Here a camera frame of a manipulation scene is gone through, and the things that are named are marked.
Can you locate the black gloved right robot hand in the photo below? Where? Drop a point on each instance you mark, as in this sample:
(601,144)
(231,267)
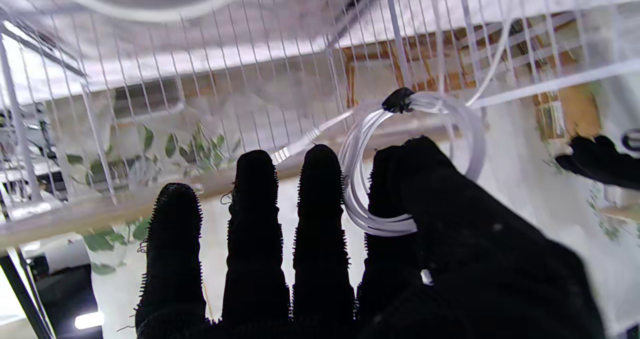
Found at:
(450,259)

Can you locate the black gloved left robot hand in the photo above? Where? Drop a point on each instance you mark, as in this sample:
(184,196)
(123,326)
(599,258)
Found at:
(605,164)

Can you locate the printed room scene backdrop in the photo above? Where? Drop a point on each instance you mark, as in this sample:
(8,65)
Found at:
(540,189)

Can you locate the ceiling light tube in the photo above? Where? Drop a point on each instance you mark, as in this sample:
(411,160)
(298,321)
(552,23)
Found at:
(89,320)

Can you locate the black tripod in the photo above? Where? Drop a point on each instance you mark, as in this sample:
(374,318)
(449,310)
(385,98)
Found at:
(22,294)

